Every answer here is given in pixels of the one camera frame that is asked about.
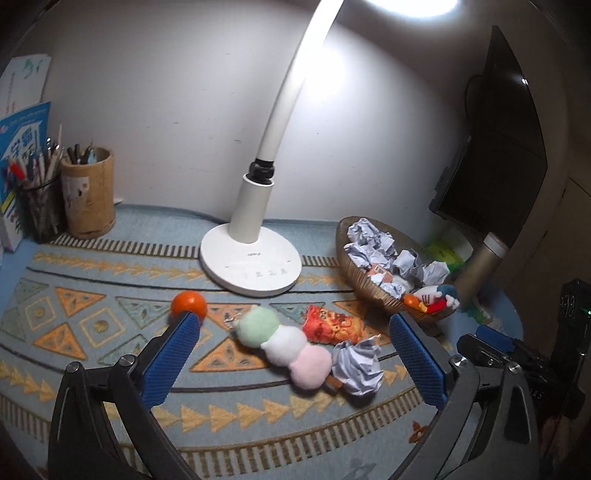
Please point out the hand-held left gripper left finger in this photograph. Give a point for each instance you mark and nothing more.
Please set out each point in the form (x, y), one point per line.
(168, 364)

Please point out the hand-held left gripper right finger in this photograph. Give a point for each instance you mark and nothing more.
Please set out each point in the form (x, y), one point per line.
(418, 364)

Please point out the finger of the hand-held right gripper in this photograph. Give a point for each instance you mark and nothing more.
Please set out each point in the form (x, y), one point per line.
(480, 348)
(491, 331)

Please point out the paper ball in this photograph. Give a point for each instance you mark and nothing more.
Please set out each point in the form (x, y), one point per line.
(358, 369)

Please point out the blue and white plush toy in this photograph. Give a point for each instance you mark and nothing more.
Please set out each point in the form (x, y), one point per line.
(445, 291)

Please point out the orange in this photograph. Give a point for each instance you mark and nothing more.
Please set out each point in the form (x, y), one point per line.
(189, 302)

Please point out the woven basket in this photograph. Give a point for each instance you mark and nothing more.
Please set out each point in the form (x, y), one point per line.
(364, 287)

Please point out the red orange snack packet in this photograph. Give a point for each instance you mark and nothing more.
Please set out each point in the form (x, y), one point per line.
(328, 324)

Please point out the small orange snack packet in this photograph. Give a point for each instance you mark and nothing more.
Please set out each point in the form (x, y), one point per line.
(378, 272)

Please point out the three-ball plush skewer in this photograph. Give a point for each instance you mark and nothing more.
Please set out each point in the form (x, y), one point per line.
(281, 344)

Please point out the pile of paper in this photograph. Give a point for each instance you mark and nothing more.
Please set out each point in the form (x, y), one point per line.
(369, 235)

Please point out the gold bottle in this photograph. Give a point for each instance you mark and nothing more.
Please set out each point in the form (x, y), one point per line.
(480, 263)

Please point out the patterned blue mat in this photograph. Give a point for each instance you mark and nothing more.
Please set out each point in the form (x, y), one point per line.
(138, 286)

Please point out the green packet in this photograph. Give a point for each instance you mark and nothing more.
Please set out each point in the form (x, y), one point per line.
(448, 251)

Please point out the black monitor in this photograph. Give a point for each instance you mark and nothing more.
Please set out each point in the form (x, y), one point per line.
(498, 161)

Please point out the white desk lamp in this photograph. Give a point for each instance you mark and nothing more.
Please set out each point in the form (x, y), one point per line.
(251, 207)

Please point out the brown cardboard pen holder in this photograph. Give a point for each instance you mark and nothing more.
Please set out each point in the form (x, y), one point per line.
(87, 198)

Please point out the black mesh pen holder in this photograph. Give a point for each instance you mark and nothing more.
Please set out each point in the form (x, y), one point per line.
(41, 212)

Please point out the bunch of dark pens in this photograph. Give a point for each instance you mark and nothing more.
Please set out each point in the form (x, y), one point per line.
(81, 154)

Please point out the blue book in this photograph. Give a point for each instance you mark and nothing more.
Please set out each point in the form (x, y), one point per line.
(27, 127)

